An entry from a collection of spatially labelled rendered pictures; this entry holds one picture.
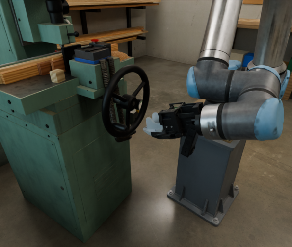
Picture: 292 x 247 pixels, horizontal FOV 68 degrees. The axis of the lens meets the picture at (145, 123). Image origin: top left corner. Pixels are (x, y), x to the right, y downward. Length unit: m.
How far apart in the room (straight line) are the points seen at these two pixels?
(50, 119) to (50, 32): 0.36
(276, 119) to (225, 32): 0.29
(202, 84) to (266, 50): 0.45
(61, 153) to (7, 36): 0.54
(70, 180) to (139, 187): 0.68
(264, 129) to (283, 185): 1.39
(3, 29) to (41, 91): 0.42
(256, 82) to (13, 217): 1.50
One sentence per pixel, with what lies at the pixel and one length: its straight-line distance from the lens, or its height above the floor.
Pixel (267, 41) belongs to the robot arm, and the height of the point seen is 1.02.
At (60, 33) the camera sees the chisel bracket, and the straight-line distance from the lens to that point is 0.97.
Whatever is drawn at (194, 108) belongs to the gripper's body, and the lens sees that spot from 0.56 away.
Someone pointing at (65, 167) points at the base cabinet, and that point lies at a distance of 0.98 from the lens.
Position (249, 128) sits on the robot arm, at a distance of 0.51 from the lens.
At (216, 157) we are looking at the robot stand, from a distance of 1.19.
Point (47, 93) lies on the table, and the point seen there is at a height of 0.88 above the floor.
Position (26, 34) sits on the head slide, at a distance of 1.09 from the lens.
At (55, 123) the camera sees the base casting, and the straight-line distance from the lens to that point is 0.86.
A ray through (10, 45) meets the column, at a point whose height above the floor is 0.98.
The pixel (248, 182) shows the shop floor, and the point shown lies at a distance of 1.79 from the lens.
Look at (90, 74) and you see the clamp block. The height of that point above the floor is 0.93.
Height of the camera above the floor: 1.17
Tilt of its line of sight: 31 degrees down
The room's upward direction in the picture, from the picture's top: straight up
